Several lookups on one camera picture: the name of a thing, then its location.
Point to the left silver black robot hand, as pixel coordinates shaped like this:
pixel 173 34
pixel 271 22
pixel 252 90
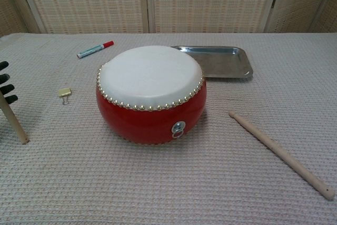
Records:
pixel 8 88

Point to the wooden drumstick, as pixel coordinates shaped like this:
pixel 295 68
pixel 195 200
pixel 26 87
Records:
pixel 14 122
pixel 279 152

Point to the red drum with white skin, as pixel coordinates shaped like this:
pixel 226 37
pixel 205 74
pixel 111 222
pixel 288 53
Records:
pixel 150 77

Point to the yellow binder clip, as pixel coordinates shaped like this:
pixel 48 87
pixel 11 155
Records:
pixel 65 92

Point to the marker pen with red cap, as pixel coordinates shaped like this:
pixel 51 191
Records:
pixel 92 50

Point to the beige woven tablecloth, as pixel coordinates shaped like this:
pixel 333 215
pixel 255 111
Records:
pixel 79 169

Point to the woven bamboo folding screen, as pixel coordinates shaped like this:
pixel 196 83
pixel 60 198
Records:
pixel 92 3

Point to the rectangular stainless steel tray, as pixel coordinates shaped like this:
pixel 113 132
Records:
pixel 223 61

